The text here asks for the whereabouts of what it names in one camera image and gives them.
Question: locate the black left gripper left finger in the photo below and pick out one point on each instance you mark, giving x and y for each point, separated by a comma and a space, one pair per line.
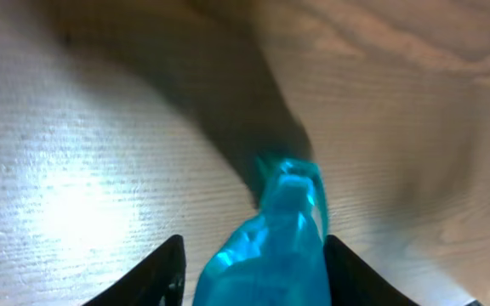
158, 280

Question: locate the teal mouthwash bottle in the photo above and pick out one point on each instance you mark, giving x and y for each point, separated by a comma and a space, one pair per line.
275, 258

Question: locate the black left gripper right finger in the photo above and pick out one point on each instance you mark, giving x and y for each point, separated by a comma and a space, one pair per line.
353, 282

